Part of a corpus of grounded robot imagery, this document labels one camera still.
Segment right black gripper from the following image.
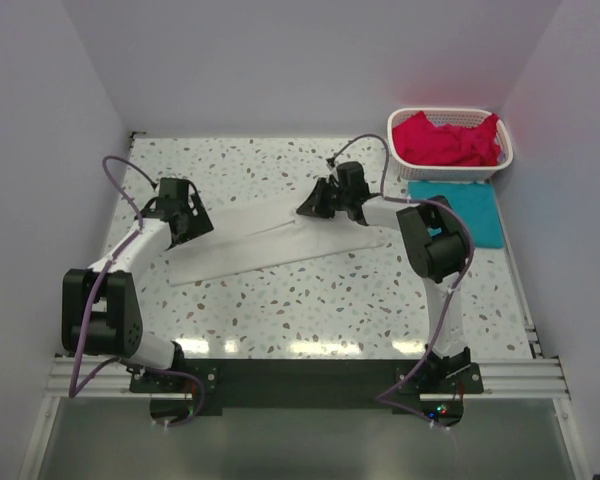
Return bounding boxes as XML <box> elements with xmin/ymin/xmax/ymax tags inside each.
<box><xmin>297</xmin><ymin>178</ymin><xmax>350</xmax><ymax>220</ymax></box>

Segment white t shirt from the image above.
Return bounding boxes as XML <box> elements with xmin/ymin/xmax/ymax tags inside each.
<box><xmin>167</xmin><ymin>194</ymin><xmax>386</xmax><ymax>286</ymax></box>

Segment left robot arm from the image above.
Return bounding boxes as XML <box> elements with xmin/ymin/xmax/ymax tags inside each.
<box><xmin>61</xmin><ymin>178</ymin><xmax>213</xmax><ymax>392</ymax></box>

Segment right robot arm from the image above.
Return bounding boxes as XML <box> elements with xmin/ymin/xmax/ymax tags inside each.
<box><xmin>296</xmin><ymin>158</ymin><xmax>475</xmax><ymax>395</ymax></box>

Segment red t shirt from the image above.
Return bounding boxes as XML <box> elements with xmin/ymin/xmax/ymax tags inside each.
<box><xmin>392</xmin><ymin>111</ymin><xmax>501</xmax><ymax>167</ymax></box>

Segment folded teal t shirt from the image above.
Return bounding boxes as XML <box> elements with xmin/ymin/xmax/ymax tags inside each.
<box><xmin>408</xmin><ymin>181</ymin><xmax>504</xmax><ymax>249</ymax></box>

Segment white plastic laundry basket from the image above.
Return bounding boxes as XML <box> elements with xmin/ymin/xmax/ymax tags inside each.
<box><xmin>386</xmin><ymin>107</ymin><xmax>513</xmax><ymax>182</ymax></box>

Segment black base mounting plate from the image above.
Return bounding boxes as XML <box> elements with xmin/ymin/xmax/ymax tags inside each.
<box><xmin>130</xmin><ymin>359</ymin><xmax>484</xmax><ymax>425</ymax></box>

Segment aluminium frame rail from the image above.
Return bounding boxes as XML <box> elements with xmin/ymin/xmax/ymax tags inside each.
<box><xmin>43</xmin><ymin>319</ymin><xmax>574</xmax><ymax>401</ymax></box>

